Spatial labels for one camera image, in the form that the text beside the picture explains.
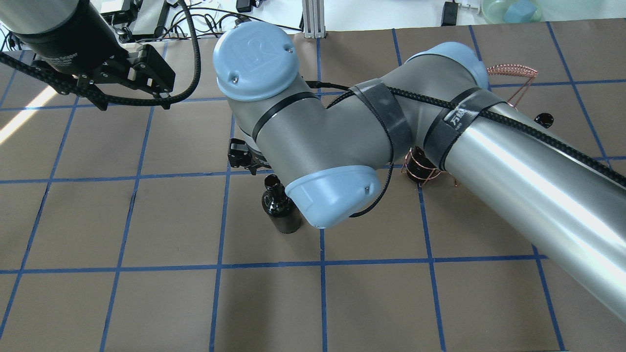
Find aluminium frame post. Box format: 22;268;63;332
302;0;327;39

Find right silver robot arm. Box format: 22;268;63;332
213;22;626;319

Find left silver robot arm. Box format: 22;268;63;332
1;0;175;110

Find black power adapter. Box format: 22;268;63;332
441;0;459;27

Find blue sponge block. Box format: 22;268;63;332
503;0;538;23

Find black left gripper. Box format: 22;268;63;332
10;10;176;112

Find brown gridded table mat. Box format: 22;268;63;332
0;38;625;352

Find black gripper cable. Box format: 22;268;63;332
0;0;202;109

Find copper wire wine basket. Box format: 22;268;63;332
401;64;538;186

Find black wine bottle slot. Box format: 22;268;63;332
534;113;554;129
404;146;441;185

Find black wine bottle front slot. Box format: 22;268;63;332
404;146;441;185

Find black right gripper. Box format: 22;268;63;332
228;138;272;176

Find black wine bottle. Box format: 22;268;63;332
261;174;302;234

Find black wine bottle rear slot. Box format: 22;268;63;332
534;113;554;129

